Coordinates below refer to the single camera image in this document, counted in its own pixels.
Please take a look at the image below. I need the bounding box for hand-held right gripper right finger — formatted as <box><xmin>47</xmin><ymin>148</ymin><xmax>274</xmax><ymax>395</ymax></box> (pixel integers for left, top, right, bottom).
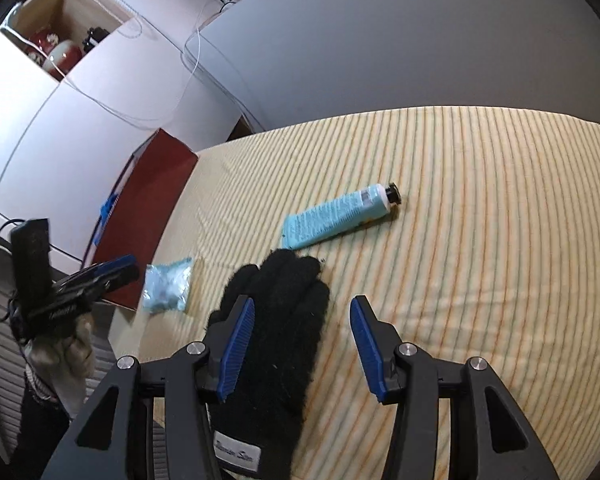
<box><xmin>349</xmin><ymin>296</ymin><xmax>563</xmax><ymax>480</ymax></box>

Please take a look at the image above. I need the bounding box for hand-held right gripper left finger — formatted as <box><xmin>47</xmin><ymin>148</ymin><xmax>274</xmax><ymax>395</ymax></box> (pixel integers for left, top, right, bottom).
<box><xmin>40</xmin><ymin>294</ymin><xmax>256</xmax><ymax>480</ymax></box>

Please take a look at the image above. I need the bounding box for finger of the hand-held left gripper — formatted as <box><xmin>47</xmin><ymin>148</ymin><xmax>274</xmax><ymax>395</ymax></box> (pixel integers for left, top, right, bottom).
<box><xmin>55</xmin><ymin>254</ymin><xmax>137</xmax><ymax>286</ymax></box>
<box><xmin>82</xmin><ymin>266</ymin><xmax>142</xmax><ymax>302</ymax></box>

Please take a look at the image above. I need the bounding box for black knit glove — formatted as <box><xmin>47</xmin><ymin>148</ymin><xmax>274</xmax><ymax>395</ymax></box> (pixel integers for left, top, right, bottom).
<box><xmin>207</xmin><ymin>249</ymin><xmax>331</xmax><ymax>480</ymax></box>

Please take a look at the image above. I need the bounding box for red box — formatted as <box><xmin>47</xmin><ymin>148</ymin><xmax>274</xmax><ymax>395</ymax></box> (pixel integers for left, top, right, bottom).
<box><xmin>82</xmin><ymin>128</ymin><xmax>199</xmax><ymax>313</ymax></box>

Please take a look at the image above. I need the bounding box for person's left forearm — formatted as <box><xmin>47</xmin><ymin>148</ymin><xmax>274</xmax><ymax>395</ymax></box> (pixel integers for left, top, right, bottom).
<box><xmin>17</xmin><ymin>369</ymin><xmax>75</xmax><ymax>461</ymax></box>

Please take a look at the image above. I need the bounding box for person's left hand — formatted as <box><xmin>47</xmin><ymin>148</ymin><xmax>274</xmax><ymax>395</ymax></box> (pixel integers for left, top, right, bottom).
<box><xmin>25</xmin><ymin>316</ymin><xmax>97</xmax><ymax>418</ymax></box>

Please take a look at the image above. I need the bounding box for light blue plastic packet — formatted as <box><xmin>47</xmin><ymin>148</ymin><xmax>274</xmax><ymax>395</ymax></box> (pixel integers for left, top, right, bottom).
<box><xmin>139</xmin><ymin>257</ymin><xmax>194</xmax><ymax>315</ymax></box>

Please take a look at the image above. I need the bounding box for light blue cream tube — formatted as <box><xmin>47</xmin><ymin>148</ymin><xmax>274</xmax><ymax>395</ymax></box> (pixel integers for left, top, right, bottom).
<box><xmin>282</xmin><ymin>182</ymin><xmax>402</xmax><ymax>250</ymax></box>

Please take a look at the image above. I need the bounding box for striped tablecloth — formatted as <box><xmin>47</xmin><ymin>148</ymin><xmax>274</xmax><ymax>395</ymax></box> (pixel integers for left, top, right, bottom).
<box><xmin>107</xmin><ymin>106</ymin><xmax>600</xmax><ymax>480</ymax></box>

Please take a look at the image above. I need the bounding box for red white jar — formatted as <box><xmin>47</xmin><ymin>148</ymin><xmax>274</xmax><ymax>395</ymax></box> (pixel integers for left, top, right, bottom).
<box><xmin>45</xmin><ymin>40</ymin><xmax>84</xmax><ymax>81</ymax></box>
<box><xmin>27</xmin><ymin>30</ymin><xmax>61</xmax><ymax>57</ymax></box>

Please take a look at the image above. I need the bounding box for black white figurine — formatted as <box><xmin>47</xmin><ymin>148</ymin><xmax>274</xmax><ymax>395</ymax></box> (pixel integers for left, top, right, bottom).
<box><xmin>82</xmin><ymin>26</ymin><xmax>111</xmax><ymax>54</ymax></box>

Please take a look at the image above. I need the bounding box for cardboard box with items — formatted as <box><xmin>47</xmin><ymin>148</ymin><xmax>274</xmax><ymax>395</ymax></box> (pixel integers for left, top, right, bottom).
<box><xmin>0</xmin><ymin>0</ymin><xmax>137</xmax><ymax>84</ymax></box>

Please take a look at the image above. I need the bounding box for white cabinet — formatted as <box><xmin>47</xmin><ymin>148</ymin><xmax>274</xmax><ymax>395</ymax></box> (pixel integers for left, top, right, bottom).
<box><xmin>185</xmin><ymin>0</ymin><xmax>600</xmax><ymax>133</ymax></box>

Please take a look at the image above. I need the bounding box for thin white cable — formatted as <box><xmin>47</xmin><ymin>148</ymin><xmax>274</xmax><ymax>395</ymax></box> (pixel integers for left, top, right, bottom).
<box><xmin>115</xmin><ymin>2</ymin><xmax>267</xmax><ymax>129</ymax></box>

